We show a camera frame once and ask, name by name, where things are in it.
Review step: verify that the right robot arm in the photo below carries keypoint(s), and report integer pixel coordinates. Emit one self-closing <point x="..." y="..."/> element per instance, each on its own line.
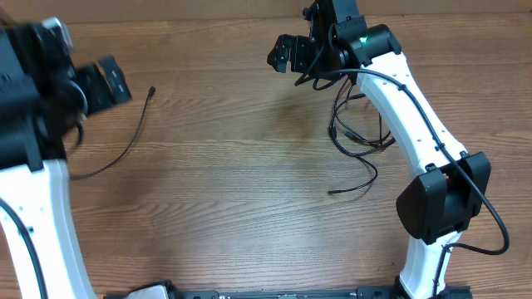
<point x="448" y="183"/>

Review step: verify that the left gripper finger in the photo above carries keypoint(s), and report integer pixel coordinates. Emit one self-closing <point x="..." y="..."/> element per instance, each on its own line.
<point x="115" y="78"/>
<point x="95" y="87"/>

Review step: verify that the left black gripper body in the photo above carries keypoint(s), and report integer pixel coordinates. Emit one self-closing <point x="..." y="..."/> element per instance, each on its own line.
<point x="101" y="110"/>

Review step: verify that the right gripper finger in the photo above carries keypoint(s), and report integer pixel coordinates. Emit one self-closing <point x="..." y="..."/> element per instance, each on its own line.
<point x="278" y="58"/>
<point x="286" y="42"/>

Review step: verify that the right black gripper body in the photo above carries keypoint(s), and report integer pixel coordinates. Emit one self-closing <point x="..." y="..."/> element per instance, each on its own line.
<point x="310" y="56"/>

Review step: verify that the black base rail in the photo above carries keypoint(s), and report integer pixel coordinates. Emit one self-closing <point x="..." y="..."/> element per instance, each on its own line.
<point x="359" y="293"/>

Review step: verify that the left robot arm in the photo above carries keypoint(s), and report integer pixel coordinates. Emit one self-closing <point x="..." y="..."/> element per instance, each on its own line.
<point x="44" y="96"/>

